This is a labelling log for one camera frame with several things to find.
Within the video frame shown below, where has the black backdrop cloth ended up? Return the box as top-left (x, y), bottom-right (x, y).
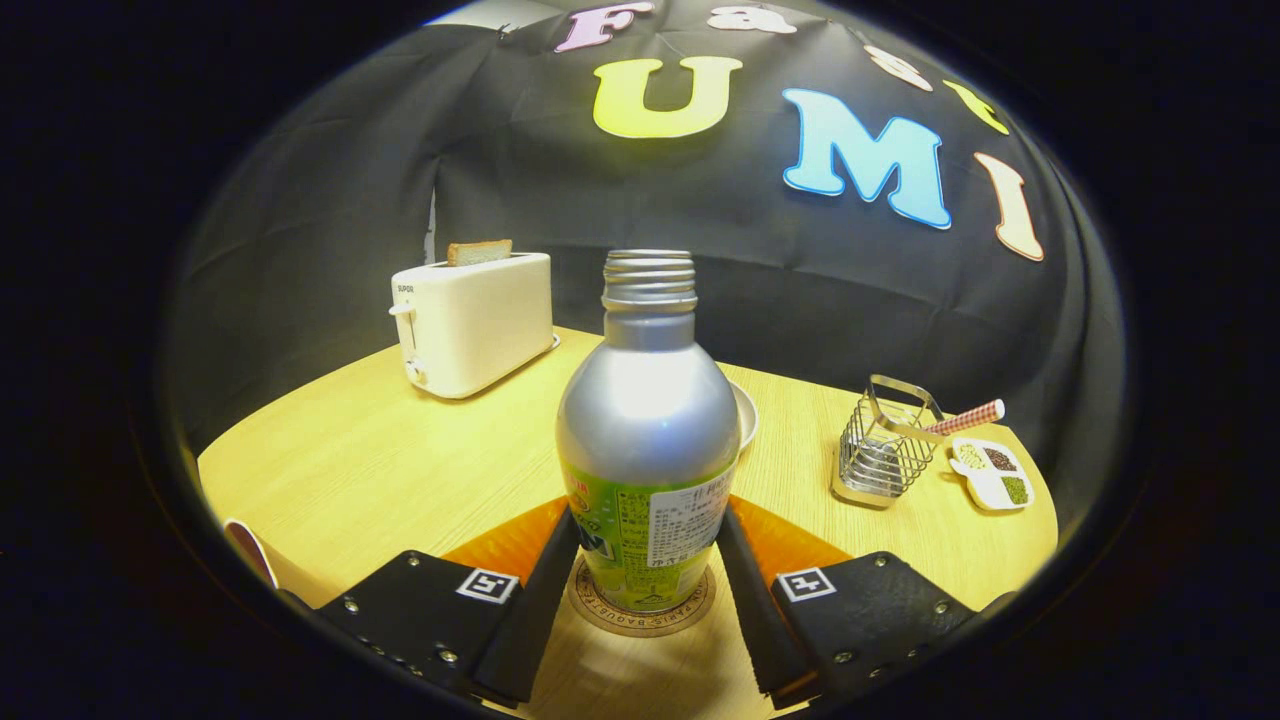
top-left (165, 0), bottom-right (1131, 541)

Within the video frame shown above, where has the metal wire holder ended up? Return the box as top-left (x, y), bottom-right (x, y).
top-left (832, 374), bottom-right (947, 509)

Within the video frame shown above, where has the striped paper straw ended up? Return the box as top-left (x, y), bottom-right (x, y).
top-left (922, 399), bottom-right (1007, 437)

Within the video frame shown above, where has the silver bottle with green label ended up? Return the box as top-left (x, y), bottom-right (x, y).
top-left (555, 249), bottom-right (743, 615)

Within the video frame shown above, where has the white toaster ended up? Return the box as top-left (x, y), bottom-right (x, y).
top-left (388, 251), bottom-right (561, 401)

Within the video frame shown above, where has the beige cup with handle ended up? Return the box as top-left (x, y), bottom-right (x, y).
top-left (222, 517), bottom-right (331, 609)

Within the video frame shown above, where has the wooden table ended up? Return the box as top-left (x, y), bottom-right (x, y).
top-left (197, 325), bottom-right (1059, 720)

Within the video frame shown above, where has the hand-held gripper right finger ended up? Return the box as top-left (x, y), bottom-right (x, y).
top-left (713, 495), bottom-right (979, 711)

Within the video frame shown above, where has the white plate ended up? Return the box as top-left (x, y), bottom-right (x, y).
top-left (730, 380), bottom-right (760, 453)

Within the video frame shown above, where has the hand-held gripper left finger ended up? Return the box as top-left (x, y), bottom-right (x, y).
top-left (312, 495), bottom-right (583, 709)

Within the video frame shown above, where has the round wooden coaster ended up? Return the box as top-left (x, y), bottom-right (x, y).
top-left (567, 555), bottom-right (718, 639)

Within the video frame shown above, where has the bread slice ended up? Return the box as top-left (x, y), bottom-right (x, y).
top-left (446, 238), bottom-right (514, 267)

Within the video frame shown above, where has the white divided dish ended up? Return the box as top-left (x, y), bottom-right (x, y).
top-left (948, 436), bottom-right (1036, 513)

